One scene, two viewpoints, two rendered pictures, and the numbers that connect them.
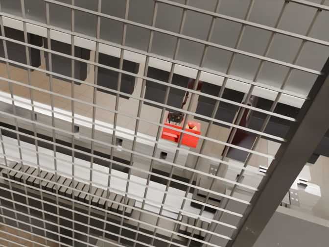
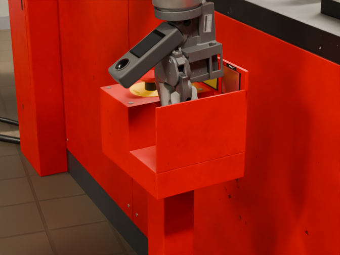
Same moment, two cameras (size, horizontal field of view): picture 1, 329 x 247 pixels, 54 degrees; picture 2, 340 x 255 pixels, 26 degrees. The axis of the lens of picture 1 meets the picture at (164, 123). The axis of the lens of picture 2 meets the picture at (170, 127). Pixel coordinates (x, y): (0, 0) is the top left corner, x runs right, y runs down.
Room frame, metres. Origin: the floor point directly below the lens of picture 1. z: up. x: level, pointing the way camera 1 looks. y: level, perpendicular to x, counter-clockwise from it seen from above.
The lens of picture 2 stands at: (2.02, 0.83, 1.19)
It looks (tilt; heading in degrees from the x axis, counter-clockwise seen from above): 23 degrees down; 238
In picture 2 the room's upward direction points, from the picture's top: straight up
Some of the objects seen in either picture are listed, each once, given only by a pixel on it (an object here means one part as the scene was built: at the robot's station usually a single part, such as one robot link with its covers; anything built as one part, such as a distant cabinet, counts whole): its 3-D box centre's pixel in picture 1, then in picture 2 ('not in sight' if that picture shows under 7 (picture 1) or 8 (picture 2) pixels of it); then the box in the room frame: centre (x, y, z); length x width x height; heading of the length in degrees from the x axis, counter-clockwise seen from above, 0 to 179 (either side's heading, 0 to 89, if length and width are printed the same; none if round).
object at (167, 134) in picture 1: (181, 131); (170, 114); (1.42, -0.10, 0.75); 0.20 x 0.16 x 0.18; 87
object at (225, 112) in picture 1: (219, 100); not in sight; (1.01, -0.18, 1.26); 0.15 x 0.09 x 0.17; 84
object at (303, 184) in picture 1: (282, 177); not in sight; (0.98, -0.52, 0.98); 0.20 x 0.03 x 0.03; 84
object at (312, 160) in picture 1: (303, 154); not in sight; (0.97, -0.55, 1.13); 0.10 x 0.02 x 0.10; 84
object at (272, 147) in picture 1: (287, 153); not in sight; (1.12, -0.57, 1.00); 0.26 x 0.18 x 0.01; 174
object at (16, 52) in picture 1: (20, 43); not in sight; (1.10, 0.62, 1.26); 0.15 x 0.09 x 0.17; 84
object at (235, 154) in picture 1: (239, 141); not in sight; (1.91, -0.59, 0.39); 0.18 x 0.18 x 0.78; 76
